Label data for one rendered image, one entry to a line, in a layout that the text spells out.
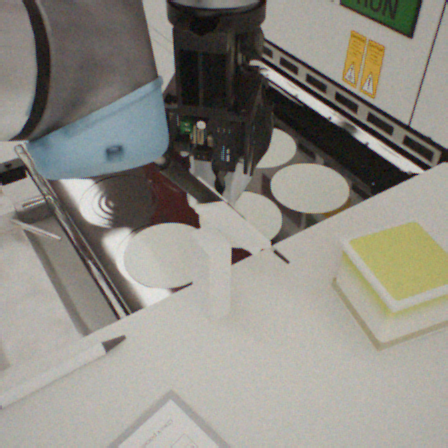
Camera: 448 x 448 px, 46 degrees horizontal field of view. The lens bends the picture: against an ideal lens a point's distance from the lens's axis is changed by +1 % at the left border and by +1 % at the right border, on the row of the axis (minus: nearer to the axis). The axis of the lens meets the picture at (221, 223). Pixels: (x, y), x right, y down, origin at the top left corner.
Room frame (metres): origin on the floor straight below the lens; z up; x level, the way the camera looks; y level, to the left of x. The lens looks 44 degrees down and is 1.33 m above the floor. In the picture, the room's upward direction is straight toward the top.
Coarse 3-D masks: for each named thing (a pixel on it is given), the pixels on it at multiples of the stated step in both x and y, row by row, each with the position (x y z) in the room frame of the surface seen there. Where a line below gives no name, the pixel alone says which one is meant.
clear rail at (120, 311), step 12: (24, 156) 0.58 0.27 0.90; (36, 180) 0.53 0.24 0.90; (48, 192) 0.51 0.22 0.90; (48, 204) 0.49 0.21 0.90; (60, 216) 0.46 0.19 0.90; (72, 228) 0.44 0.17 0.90; (72, 240) 0.42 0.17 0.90; (84, 252) 0.40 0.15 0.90; (84, 264) 0.39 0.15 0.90; (96, 264) 0.38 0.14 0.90; (96, 276) 0.37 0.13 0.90; (108, 288) 0.35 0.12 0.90; (108, 300) 0.34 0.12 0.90; (120, 300) 0.34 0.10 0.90; (120, 312) 0.32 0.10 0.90
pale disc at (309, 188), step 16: (288, 176) 0.54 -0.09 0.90; (304, 176) 0.54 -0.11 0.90; (320, 176) 0.54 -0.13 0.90; (336, 176) 0.54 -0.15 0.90; (288, 192) 0.51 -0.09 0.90; (304, 192) 0.51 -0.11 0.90; (320, 192) 0.51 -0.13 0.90; (336, 192) 0.51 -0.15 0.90; (304, 208) 0.48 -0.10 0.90; (320, 208) 0.48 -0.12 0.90
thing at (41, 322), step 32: (0, 192) 0.53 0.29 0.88; (0, 256) 0.42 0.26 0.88; (32, 256) 0.42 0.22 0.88; (0, 288) 0.37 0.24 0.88; (32, 288) 0.37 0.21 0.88; (0, 320) 0.33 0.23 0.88; (32, 320) 0.33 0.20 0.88; (64, 320) 0.33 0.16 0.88; (0, 352) 0.29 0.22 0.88; (32, 352) 0.29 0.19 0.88
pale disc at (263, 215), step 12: (252, 192) 0.51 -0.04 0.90; (240, 204) 0.49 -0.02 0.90; (252, 204) 0.49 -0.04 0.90; (264, 204) 0.49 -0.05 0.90; (252, 216) 0.46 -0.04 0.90; (264, 216) 0.46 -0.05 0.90; (276, 216) 0.46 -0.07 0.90; (216, 228) 0.44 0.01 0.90; (264, 228) 0.44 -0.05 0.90; (276, 228) 0.44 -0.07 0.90; (228, 240) 0.42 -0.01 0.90
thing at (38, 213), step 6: (30, 198) 0.55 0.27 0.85; (12, 204) 0.54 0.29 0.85; (60, 204) 0.56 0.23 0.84; (30, 210) 0.54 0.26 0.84; (36, 210) 0.54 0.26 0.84; (42, 210) 0.54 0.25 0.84; (48, 210) 0.55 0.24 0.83; (18, 216) 0.53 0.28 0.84; (24, 216) 0.53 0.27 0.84; (30, 216) 0.53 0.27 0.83; (36, 216) 0.54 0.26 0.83; (42, 216) 0.54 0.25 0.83; (48, 216) 0.55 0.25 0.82; (24, 222) 0.53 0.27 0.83; (30, 222) 0.53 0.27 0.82
